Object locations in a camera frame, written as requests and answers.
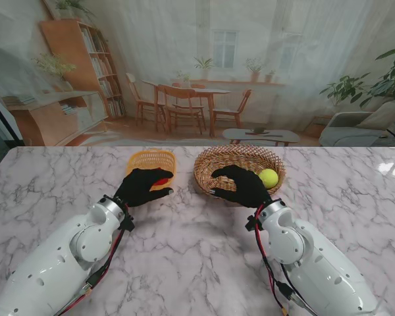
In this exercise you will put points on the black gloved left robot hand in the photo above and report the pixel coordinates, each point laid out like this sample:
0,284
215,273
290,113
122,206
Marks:
138,189

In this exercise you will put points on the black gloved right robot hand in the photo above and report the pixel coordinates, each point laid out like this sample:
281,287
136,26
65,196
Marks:
247,189

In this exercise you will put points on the red toy block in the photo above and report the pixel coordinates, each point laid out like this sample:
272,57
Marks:
160,181

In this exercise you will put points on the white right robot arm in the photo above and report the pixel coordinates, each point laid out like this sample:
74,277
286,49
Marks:
309,256

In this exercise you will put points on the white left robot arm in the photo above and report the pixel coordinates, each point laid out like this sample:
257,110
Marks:
46,266

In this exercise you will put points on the yellow plastic mesh basket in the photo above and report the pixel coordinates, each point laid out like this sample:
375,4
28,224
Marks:
154,159

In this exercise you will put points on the oval wicker basket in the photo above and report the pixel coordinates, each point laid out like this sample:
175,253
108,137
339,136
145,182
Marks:
217,158

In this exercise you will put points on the dining room print backdrop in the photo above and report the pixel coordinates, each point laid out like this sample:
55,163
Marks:
184,49

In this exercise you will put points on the black backdrop stand pole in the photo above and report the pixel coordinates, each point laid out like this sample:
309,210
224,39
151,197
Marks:
5,121

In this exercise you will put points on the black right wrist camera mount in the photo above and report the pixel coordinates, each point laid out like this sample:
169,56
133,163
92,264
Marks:
251,224

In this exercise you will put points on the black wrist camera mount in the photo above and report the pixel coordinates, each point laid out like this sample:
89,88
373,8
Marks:
251,224
127,224

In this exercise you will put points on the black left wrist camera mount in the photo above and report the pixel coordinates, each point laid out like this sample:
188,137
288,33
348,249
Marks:
127,224

